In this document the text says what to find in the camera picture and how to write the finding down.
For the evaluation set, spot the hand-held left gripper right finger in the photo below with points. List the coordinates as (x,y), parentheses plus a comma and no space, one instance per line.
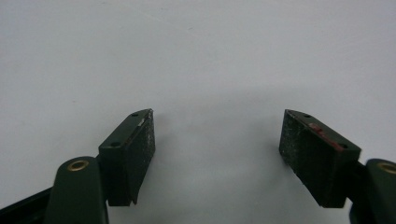
(314,161)

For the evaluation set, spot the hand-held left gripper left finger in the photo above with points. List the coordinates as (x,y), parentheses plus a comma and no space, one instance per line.
(126,161)

